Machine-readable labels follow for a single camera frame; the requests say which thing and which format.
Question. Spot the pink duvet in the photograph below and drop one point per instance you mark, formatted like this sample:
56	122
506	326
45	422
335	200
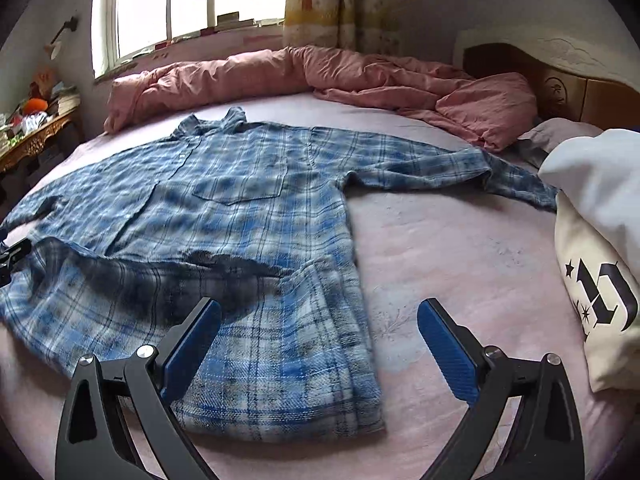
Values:
350	77

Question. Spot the pink pillow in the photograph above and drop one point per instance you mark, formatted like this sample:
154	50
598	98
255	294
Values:
565	135

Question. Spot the cream bag with black print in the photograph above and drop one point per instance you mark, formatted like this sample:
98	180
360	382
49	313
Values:
580	260

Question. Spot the blue plaid shirt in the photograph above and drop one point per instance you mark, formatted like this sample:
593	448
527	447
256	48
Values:
225	220

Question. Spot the window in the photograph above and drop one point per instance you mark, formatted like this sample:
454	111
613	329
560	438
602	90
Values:
190	0

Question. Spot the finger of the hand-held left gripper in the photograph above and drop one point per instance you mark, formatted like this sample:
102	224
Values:
11	257

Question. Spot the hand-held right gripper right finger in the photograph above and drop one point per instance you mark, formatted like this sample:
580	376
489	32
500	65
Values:
447	347

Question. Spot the stack of books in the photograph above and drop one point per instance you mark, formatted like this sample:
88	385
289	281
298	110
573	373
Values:
65	101

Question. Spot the wall lamp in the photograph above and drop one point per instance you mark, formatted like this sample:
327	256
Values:
62	32

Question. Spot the orange toy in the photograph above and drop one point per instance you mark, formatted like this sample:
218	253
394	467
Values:
35	105

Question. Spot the bed with pink sheet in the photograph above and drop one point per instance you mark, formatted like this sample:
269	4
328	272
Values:
450	260

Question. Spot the patterned curtain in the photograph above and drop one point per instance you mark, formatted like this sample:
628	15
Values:
345	0

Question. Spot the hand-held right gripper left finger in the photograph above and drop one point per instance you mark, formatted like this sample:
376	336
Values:
195	345

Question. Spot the carved wooden side table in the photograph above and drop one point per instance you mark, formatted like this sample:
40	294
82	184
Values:
35	142

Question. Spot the wooden headboard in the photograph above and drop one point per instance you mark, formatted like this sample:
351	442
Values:
565	85

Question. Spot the books on windowsill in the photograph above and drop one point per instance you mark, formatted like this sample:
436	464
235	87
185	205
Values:
235	21

